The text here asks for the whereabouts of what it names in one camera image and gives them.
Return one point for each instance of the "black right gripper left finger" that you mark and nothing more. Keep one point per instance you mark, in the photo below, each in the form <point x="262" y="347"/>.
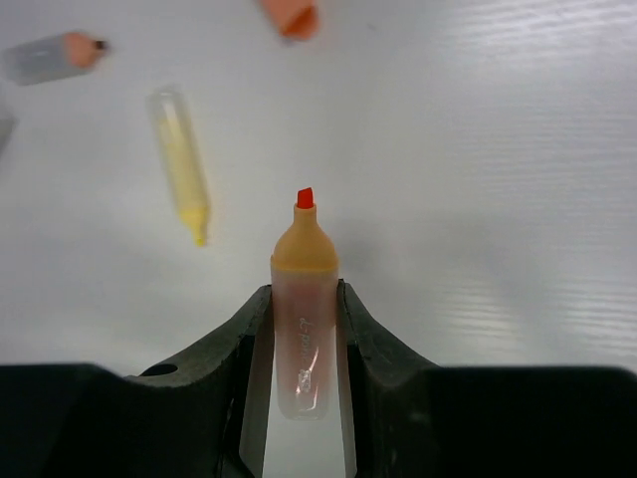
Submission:
<point x="182" y="417"/>

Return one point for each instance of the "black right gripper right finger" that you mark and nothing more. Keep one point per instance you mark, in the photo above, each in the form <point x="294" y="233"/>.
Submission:
<point x="405" y="416"/>

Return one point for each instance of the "orange-tipped clear marker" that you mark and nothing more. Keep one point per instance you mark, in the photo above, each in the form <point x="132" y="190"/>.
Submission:
<point x="53" y="58"/>

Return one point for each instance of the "yellow marker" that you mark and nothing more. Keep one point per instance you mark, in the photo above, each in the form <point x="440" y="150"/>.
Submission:
<point x="177" y="144"/>

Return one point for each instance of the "pink marker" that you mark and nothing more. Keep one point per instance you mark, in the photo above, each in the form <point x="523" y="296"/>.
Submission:
<point x="304" y="278"/>

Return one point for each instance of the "orange marker cap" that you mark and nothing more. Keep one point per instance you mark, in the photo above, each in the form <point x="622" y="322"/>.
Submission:
<point x="293" y="19"/>

